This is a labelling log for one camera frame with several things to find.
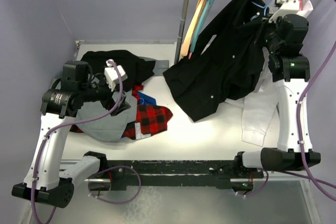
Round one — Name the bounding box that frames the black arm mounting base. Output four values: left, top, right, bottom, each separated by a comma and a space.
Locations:
86, 158, 265, 192

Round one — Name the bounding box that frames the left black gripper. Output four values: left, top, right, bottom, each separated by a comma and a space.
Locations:
79, 74, 131, 115

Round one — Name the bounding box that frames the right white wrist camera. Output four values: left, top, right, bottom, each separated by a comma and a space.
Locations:
269, 0, 300, 23

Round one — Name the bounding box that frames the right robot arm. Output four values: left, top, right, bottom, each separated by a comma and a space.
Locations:
233, 14, 321, 177

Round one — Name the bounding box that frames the white hanging shirt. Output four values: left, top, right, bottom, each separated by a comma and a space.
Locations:
225, 0, 314, 147

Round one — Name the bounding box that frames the aluminium frame rail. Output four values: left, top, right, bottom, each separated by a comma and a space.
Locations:
30, 158, 308, 183

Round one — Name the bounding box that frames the orange hanger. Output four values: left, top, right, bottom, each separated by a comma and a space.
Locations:
181, 0, 205, 58

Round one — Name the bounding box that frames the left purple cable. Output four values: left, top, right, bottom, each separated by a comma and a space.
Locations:
30, 60, 142, 224

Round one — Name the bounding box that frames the teal hanger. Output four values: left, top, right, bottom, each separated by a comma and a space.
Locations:
189, 0, 215, 58

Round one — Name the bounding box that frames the grey shirt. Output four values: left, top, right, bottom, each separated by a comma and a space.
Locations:
70, 91, 138, 143

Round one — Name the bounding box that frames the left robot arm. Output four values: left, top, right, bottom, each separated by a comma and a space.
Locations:
12, 59, 128, 208

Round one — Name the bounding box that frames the red black plaid shirt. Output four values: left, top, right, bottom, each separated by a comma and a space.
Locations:
70, 84, 173, 140

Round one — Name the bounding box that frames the blue garment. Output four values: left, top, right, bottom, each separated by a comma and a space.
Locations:
137, 92, 156, 105

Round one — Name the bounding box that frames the black button shirt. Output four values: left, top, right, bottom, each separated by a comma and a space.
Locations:
163, 0, 265, 122

